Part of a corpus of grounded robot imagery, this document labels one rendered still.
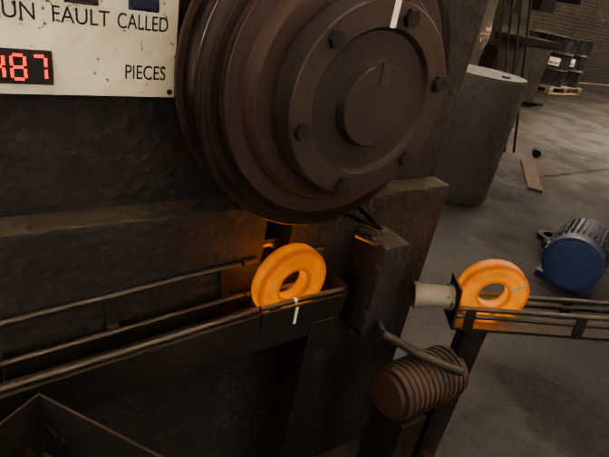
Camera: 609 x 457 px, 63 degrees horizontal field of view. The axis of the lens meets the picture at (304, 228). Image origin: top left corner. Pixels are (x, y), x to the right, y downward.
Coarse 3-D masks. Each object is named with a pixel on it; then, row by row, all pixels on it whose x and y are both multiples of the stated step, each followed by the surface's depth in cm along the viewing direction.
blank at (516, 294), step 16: (464, 272) 111; (480, 272) 108; (496, 272) 107; (512, 272) 107; (464, 288) 110; (480, 288) 109; (512, 288) 109; (528, 288) 109; (464, 304) 112; (480, 304) 111; (496, 304) 112; (512, 304) 111; (480, 320) 113
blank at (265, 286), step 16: (272, 256) 91; (288, 256) 90; (304, 256) 92; (320, 256) 95; (256, 272) 91; (272, 272) 89; (288, 272) 92; (304, 272) 95; (320, 272) 97; (256, 288) 91; (272, 288) 91; (288, 288) 99; (304, 288) 97; (320, 288) 100; (256, 304) 93
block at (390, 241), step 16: (384, 240) 104; (400, 240) 105; (352, 256) 110; (368, 256) 105; (384, 256) 102; (400, 256) 104; (352, 272) 111; (368, 272) 106; (384, 272) 104; (400, 272) 107; (352, 288) 112; (368, 288) 107; (384, 288) 107; (352, 304) 112; (368, 304) 108; (384, 304) 110; (352, 320) 113; (368, 320) 110; (384, 320) 113
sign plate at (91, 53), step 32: (0, 0) 59; (32, 0) 61; (64, 0) 63; (128, 0) 67; (160, 0) 69; (0, 32) 61; (32, 32) 63; (64, 32) 64; (96, 32) 66; (128, 32) 69; (160, 32) 71; (32, 64) 64; (64, 64) 66; (96, 64) 68; (128, 64) 71; (160, 64) 73; (160, 96) 75
